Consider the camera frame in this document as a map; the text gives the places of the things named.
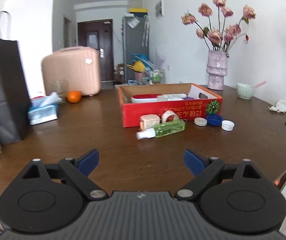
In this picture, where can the cream square box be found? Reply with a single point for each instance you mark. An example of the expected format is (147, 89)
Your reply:
(148, 121)

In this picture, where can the small white ridged cap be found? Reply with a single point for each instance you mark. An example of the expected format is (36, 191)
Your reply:
(227, 125)

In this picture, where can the white tape roll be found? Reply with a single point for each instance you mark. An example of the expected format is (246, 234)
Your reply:
(169, 116)

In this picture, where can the pink suitcase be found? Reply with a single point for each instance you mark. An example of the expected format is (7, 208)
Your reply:
(73, 68)

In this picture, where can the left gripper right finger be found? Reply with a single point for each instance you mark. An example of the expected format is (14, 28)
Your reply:
(236, 198)

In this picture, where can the orange fruit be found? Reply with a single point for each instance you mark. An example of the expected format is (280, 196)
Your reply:
(74, 96)

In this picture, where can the green spray bottle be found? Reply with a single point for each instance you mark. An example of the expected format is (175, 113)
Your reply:
(161, 130)

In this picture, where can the white tube in box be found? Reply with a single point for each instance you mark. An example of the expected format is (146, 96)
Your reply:
(171, 97)

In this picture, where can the purple item in box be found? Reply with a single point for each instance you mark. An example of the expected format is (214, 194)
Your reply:
(188, 98)

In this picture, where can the pink ceramic vase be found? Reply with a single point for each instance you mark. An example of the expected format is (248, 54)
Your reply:
(217, 69)

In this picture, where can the pink spoon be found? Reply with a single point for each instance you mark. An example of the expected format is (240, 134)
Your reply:
(259, 84)

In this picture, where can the dried pink roses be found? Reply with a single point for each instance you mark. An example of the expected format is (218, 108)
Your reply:
(224, 36)

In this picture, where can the cluttered small cart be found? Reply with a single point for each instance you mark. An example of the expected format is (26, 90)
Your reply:
(145, 71)

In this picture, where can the grey refrigerator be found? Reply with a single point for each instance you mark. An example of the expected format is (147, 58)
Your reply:
(133, 42)

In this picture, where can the crumpled white tissue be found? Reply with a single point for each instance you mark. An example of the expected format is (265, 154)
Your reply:
(280, 107)

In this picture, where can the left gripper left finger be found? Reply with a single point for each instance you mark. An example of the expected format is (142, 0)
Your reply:
(47, 197)

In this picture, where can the red white case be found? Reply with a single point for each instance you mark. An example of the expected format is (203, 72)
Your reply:
(144, 98)

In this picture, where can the yellow box on fridge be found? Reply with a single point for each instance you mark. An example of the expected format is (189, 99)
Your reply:
(138, 10)

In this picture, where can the blue ridged cap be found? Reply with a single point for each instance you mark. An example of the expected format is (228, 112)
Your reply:
(214, 119)

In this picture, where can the red cardboard box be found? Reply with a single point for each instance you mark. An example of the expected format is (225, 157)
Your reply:
(202, 102)

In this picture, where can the pale green bowl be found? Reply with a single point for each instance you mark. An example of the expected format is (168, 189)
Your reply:
(245, 91)

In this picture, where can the white lid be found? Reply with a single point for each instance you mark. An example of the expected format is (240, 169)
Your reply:
(200, 121)

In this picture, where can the black paper bag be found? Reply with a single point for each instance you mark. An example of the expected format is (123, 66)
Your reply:
(14, 97)

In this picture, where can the blue tissue pack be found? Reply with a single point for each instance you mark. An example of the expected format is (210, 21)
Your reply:
(44, 109)

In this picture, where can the dark brown door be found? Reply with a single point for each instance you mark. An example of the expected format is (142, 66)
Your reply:
(98, 35)

